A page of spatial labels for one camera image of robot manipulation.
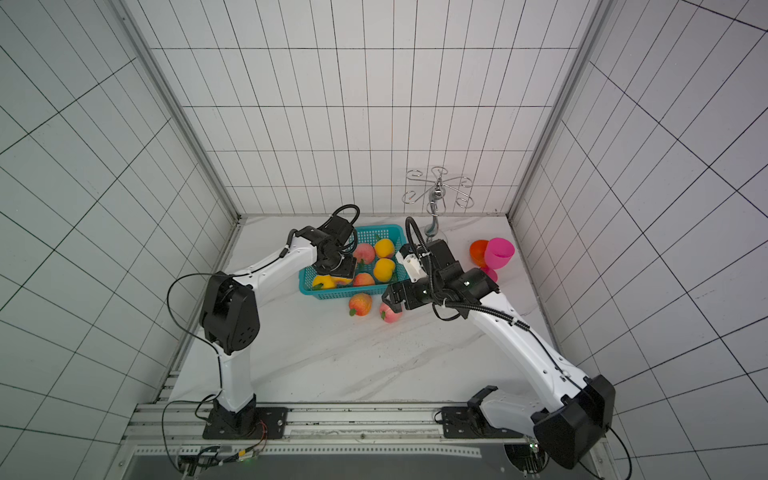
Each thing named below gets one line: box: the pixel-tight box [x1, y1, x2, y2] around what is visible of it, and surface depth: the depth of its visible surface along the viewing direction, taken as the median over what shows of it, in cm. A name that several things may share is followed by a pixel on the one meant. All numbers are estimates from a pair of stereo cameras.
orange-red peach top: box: [348, 293, 372, 317], surface depth 91 cm
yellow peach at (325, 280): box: [312, 274, 336, 289], surface depth 94 cm
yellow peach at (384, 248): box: [374, 238, 395, 258], surface depth 103 cm
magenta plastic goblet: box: [481, 237, 515, 283], surface depth 94 cm
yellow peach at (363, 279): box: [353, 273, 375, 287], surface depth 96 cm
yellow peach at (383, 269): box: [373, 258, 396, 283], surface depth 99 cm
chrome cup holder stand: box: [401, 166, 475, 241], surface depth 91 cm
